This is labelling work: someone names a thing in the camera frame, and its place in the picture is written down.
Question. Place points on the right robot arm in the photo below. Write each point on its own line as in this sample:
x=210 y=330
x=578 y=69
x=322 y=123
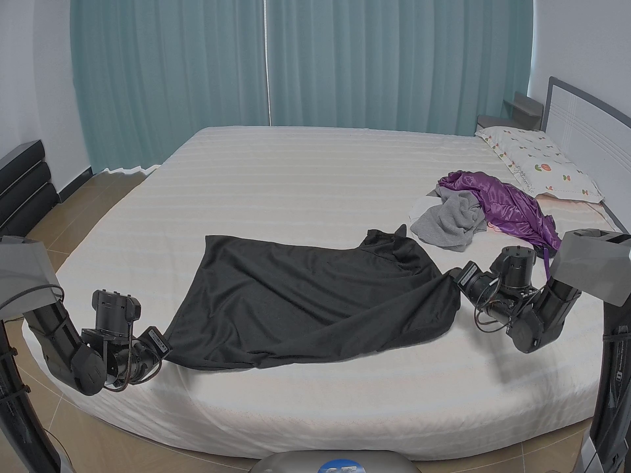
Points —
x=557 y=303

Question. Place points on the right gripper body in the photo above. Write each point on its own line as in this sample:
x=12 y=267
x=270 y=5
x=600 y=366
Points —
x=469 y=279

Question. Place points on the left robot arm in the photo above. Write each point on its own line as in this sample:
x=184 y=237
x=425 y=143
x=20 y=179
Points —
x=59 y=343

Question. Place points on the white garment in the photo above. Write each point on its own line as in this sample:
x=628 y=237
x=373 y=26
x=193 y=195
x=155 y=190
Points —
x=421 y=210

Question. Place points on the black T-shirt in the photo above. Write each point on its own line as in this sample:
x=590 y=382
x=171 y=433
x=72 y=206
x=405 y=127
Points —
x=305 y=298

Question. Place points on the black chest of drawers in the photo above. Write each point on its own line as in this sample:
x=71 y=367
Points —
x=24 y=185

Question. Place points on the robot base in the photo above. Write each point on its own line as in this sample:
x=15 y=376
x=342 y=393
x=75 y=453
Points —
x=296 y=463

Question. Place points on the white printed pillow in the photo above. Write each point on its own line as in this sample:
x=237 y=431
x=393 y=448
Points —
x=542 y=160

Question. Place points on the bed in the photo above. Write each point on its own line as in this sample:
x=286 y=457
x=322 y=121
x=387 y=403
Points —
x=296 y=190

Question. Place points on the purple satin garment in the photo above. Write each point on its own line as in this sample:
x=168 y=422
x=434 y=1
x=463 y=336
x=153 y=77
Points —
x=512 y=205

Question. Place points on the grey bedside table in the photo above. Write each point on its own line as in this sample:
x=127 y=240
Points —
x=517 y=114

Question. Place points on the grey garment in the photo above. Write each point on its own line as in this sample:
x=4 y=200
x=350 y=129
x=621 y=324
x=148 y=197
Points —
x=453 y=224

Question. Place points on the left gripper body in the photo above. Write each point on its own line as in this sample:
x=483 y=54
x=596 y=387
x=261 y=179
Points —
x=156 y=344

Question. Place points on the blue-green curtain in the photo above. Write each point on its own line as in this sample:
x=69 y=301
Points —
x=394 y=52
x=167 y=67

